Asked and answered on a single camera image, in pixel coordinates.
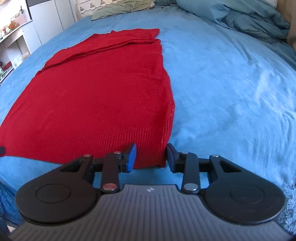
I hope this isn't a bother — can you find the white shelf unit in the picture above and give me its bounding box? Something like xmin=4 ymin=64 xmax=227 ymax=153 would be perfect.
xmin=1 ymin=1 xmax=41 ymax=82

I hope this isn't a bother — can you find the green pillow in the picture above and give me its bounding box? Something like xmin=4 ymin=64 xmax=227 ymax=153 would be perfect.
xmin=91 ymin=0 xmax=155 ymax=21

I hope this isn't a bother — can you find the blue shaggy rug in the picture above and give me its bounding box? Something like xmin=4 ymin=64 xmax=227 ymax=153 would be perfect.
xmin=278 ymin=183 xmax=296 ymax=235

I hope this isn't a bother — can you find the teal duvet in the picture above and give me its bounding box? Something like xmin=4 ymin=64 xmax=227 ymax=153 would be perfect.
xmin=177 ymin=1 xmax=295 ymax=69

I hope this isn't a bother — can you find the cream patterned pillow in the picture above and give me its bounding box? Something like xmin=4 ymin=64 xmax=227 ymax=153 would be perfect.
xmin=75 ymin=0 xmax=119 ymax=18

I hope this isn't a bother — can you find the red knit sweater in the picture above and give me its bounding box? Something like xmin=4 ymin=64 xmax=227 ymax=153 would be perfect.
xmin=1 ymin=29 xmax=175 ymax=169

